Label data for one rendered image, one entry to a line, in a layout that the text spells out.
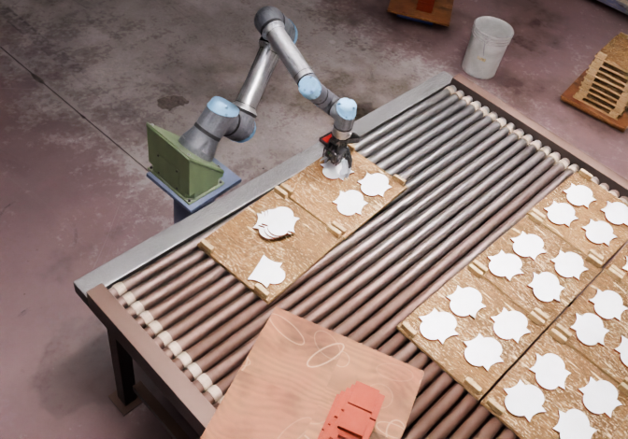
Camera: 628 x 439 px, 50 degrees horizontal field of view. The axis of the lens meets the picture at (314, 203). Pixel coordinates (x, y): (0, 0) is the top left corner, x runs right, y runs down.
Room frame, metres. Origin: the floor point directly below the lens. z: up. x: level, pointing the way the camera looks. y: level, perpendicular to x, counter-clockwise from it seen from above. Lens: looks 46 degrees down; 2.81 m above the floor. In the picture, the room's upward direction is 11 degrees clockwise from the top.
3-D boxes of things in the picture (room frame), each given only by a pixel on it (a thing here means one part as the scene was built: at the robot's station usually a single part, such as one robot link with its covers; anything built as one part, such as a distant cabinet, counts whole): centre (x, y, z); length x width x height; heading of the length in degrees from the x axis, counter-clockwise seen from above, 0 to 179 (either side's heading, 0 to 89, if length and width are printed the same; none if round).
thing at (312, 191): (1.91, -0.10, 0.93); 0.41 x 0.35 x 0.02; 147
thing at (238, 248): (1.57, 0.12, 0.93); 0.41 x 0.35 x 0.02; 148
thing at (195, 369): (1.76, -0.30, 0.90); 1.95 x 0.05 x 0.05; 143
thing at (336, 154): (1.98, -0.05, 1.08); 0.09 x 0.08 x 0.12; 147
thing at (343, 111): (1.98, -0.05, 1.24); 0.09 x 0.08 x 0.11; 52
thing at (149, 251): (2.05, 0.08, 0.89); 2.08 x 0.08 x 0.06; 143
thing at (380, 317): (1.61, -0.50, 0.90); 1.95 x 0.05 x 0.05; 143
